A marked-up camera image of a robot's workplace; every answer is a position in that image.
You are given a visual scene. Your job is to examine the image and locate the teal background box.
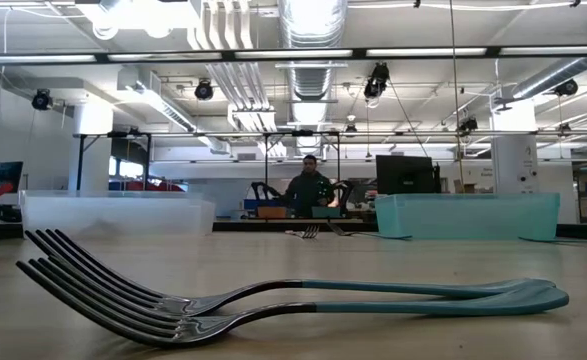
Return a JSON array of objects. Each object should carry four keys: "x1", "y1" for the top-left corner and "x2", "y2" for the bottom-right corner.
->
[{"x1": 311, "y1": 205, "x2": 343, "y2": 220}]

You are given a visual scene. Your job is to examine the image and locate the dark screen with stand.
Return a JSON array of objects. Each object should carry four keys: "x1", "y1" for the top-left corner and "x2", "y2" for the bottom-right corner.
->
[{"x1": 0, "y1": 160, "x2": 24, "y2": 194}]

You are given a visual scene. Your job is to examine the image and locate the black background rig frame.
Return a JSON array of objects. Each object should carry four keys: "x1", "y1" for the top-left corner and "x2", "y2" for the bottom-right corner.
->
[{"x1": 72, "y1": 128, "x2": 343, "y2": 196}]

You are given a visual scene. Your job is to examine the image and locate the teal-green plastic bin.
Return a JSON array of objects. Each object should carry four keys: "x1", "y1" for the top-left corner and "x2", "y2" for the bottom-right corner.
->
[{"x1": 374, "y1": 192, "x2": 562, "y2": 241}]

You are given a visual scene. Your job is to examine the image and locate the clear plastic bin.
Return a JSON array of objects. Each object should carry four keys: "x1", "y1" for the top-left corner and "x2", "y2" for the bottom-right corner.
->
[{"x1": 19, "y1": 189, "x2": 218, "y2": 239}]

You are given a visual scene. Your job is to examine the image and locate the silver ribbed ceiling duct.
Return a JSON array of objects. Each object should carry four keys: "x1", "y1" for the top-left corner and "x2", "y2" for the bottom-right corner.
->
[{"x1": 278, "y1": 0, "x2": 348, "y2": 159}]

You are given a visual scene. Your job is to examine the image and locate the white ceiling pipes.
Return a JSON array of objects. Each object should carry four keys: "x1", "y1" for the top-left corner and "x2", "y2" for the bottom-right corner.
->
[{"x1": 187, "y1": 0, "x2": 279, "y2": 134}]

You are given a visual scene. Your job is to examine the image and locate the orange background box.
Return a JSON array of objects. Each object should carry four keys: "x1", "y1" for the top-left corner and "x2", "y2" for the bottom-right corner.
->
[{"x1": 256, "y1": 205, "x2": 288, "y2": 220}]

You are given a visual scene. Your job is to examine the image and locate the person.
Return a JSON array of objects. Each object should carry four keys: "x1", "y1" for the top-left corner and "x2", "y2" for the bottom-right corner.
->
[{"x1": 280, "y1": 153, "x2": 335, "y2": 219}]

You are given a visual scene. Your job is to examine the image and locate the red-handled silver fork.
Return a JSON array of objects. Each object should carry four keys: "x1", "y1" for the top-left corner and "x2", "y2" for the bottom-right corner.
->
[{"x1": 284, "y1": 223, "x2": 322, "y2": 240}]

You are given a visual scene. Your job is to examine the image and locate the black ceiling spotlight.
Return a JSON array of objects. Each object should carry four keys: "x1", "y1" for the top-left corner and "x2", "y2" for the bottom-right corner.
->
[
  {"x1": 31, "y1": 88, "x2": 53, "y2": 112},
  {"x1": 362, "y1": 61, "x2": 391, "y2": 109},
  {"x1": 554, "y1": 78, "x2": 579, "y2": 97},
  {"x1": 194, "y1": 78, "x2": 215, "y2": 103},
  {"x1": 456, "y1": 115, "x2": 478, "y2": 135}
]

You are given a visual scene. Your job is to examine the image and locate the white round column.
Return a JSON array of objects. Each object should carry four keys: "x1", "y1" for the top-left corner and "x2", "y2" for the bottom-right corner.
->
[
  {"x1": 491, "y1": 99, "x2": 542, "y2": 196},
  {"x1": 71, "y1": 102, "x2": 114, "y2": 192}
]

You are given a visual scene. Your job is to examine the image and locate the black computer monitor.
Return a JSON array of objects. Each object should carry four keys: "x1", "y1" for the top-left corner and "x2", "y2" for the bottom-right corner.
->
[{"x1": 375, "y1": 154, "x2": 443, "y2": 196}]

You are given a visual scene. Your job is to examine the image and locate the silver slanted ceiling duct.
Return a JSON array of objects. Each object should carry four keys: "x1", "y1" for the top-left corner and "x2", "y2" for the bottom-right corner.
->
[{"x1": 511, "y1": 53, "x2": 587, "y2": 101}]

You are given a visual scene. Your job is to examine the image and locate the black ceiling light rail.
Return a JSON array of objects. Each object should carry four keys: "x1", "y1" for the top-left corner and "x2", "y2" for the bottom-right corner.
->
[{"x1": 0, "y1": 45, "x2": 587, "y2": 65}]

